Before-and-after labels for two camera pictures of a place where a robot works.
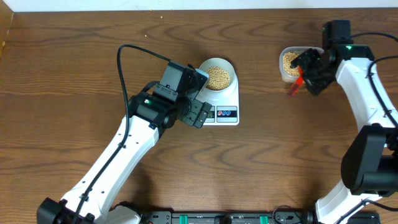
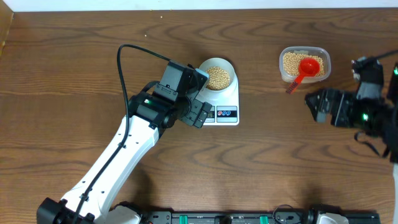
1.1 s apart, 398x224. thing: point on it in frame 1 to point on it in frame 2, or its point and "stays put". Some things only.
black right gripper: x=303 y=60 to x=339 y=117
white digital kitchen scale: x=225 y=106 stays put
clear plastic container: x=286 y=55 stays put
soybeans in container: x=288 y=58 stays put
